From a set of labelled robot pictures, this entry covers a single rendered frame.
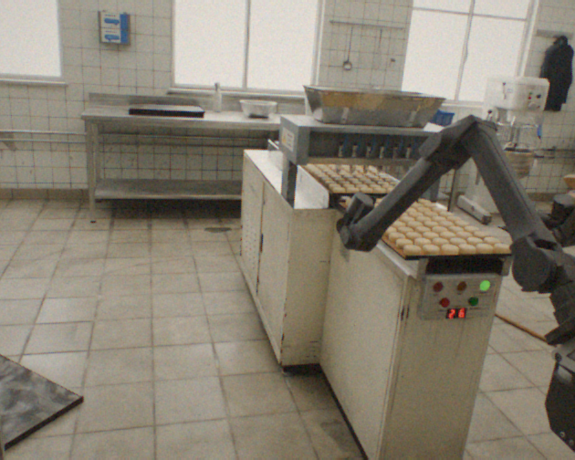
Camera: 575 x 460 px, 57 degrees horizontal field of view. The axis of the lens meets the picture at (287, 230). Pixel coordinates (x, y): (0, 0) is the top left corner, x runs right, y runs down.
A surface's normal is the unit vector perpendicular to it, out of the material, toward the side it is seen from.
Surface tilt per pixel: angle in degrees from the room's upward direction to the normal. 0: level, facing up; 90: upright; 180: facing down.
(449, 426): 90
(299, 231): 90
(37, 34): 90
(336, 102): 115
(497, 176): 74
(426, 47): 90
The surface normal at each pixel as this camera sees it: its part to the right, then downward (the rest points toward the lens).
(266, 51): 0.25, 0.33
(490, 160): -0.84, -0.18
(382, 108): 0.18, 0.70
